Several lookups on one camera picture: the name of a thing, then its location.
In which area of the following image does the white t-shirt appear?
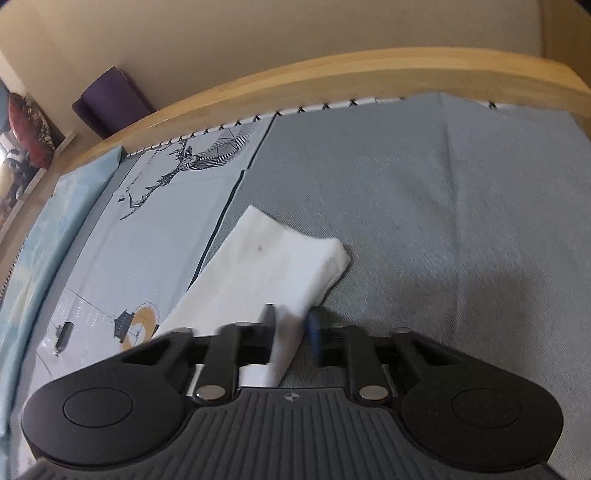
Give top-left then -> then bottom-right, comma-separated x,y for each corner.
156,205 -> 349,388

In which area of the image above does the light blue patterned quilt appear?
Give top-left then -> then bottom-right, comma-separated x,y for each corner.
0,147 -> 125,437

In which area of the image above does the grey patterned bed sheet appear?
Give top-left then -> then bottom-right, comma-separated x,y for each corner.
1,94 -> 590,479

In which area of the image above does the dark red cushion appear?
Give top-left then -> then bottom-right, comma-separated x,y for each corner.
8,93 -> 55,169

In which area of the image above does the purple box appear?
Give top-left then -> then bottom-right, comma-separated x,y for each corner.
71,66 -> 154,139

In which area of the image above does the wooden bed frame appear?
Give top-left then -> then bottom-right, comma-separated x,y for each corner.
1,47 -> 590,262

